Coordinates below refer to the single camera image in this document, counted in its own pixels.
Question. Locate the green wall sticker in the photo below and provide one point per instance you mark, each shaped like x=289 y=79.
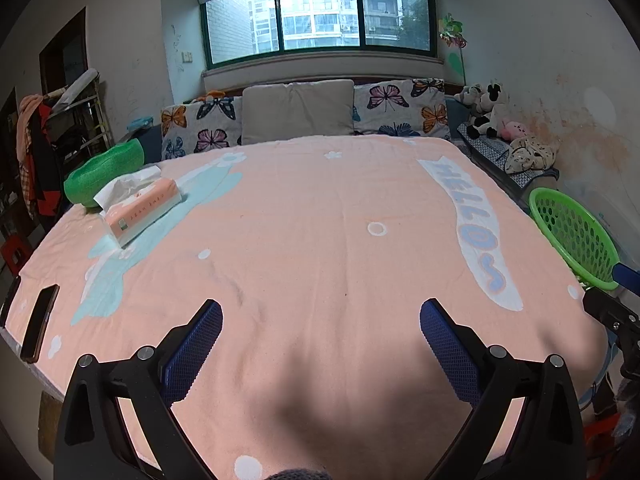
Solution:
x=455 y=61

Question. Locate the person's grey sweater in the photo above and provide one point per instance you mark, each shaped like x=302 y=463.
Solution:
x=300 y=475

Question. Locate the metal clothes rack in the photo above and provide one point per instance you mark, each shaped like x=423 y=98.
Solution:
x=92 y=115

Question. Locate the pink plush toy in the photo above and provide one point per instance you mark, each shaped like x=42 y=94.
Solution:
x=515 y=130

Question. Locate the black and white cow plush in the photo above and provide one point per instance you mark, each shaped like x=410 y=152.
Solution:
x=490 y=110

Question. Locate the green plastic basket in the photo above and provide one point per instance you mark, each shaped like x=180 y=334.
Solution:
x=575 y=230

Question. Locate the pink tissue pack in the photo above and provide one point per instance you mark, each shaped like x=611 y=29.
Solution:
x=145 y=205

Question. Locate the spotted cream plush toy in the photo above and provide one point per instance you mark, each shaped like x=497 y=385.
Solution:
x=532 y=155

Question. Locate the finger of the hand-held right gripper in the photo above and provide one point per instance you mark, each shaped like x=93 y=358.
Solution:
x=607 y=307
x=627 y=274

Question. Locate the white paper roll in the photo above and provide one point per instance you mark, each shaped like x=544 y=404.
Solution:
x=75 y=87

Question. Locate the hanging clothes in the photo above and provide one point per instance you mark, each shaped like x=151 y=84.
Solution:
x=37 y=160

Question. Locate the black phone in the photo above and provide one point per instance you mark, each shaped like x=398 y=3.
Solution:
x=9 y=300
x=40 y=322

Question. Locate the teal plastic box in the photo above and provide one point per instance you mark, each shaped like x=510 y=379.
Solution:
x=140 y=124

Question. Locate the butterfly print cushion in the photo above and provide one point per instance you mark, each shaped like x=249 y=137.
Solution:
x=200 y=127
x=400 y=107

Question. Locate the colourful pinwheel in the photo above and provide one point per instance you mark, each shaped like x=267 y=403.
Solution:
x=454 y=31

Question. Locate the green framed window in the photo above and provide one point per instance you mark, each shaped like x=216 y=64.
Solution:
x=320 y=20

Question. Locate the dark blue sofa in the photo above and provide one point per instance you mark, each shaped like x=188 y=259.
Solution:
x=150 y=147

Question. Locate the beige cushion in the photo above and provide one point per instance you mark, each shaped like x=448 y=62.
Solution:
x=297 y=112

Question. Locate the orange plush toy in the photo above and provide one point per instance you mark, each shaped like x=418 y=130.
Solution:
x=210 y=96

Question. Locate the small black and white plush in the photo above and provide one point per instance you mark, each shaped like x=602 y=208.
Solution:
x=470 y=96

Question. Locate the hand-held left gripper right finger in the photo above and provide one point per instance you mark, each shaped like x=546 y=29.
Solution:
x=447 y=347

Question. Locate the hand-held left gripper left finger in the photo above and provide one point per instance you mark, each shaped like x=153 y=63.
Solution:
x=197 y=347

